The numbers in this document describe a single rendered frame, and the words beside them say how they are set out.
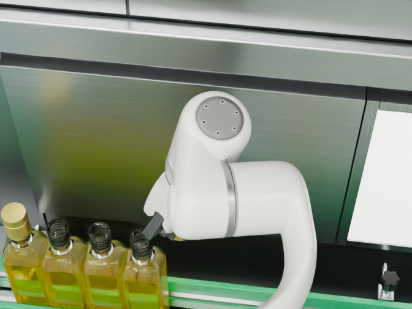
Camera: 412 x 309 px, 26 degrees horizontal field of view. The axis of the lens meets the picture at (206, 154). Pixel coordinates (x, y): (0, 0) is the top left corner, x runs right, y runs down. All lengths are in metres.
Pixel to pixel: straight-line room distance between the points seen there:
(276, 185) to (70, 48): 0.37
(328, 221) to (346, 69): 0.32
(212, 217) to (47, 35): 0.37
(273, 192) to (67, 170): 0.51
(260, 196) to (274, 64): 0.26
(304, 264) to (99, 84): 0.42
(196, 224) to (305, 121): 0.34
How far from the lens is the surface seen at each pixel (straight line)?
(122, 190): 1.34
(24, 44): 1.15
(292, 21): 1.07
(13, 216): 1.22
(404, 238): 1.38
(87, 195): 1.37
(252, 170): 0.89
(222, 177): 0.87
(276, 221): 0.89
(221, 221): 0.87
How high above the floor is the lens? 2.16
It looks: 53 degrees down
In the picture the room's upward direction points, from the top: straight up
